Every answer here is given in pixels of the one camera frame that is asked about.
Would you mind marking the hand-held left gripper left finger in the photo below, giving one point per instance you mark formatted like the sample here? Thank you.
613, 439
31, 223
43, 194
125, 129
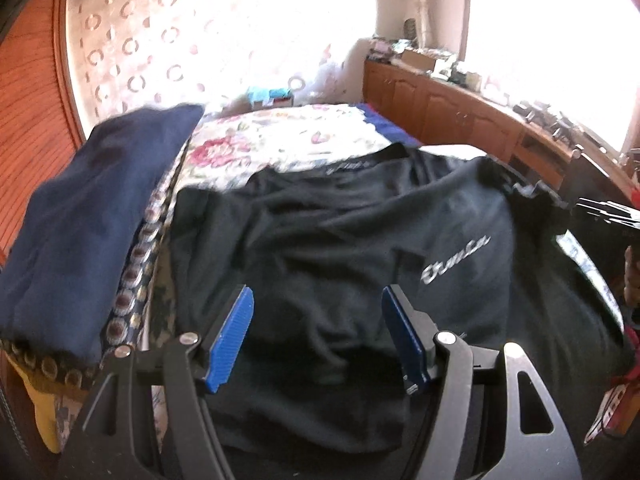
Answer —
230, 340

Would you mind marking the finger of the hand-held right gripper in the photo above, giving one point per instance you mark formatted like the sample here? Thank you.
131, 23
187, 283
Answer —
602, 212

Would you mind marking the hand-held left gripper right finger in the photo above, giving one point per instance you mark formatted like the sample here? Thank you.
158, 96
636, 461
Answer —
405, 330

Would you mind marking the black t-shirt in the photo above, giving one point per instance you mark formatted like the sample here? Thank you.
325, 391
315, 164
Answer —
325, 240

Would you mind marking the dark circle-patterned pillow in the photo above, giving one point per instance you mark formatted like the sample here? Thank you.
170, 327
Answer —
132, 280

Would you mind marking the window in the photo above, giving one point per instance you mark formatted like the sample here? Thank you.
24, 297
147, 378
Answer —
550, 35

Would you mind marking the navy folded blanket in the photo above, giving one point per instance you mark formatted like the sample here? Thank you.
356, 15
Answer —
90, 210

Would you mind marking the wooden cabinet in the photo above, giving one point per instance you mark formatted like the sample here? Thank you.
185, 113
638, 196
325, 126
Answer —
440, 105

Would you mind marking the red bag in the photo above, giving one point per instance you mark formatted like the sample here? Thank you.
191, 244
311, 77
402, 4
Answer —
620, 410

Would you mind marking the yellow cloth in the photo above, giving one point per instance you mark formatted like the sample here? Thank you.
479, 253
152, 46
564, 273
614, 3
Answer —
42, 410

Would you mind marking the pink floral quilt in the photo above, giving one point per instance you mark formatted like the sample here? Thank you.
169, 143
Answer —
260, 140

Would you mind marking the royal blue blanket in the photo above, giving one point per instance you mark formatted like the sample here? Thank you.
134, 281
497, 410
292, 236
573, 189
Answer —
387, 127

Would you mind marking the open cardboard box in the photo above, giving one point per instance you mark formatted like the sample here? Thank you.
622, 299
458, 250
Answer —
417, 59

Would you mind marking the dark oval ornament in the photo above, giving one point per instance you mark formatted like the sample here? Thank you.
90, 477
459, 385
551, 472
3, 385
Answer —
410, 29

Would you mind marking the wooden headboard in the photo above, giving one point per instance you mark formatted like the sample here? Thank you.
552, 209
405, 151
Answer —
40, 110

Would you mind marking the circle-patterned sheer curtain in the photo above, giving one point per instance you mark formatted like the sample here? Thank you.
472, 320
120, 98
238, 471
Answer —
150, 35

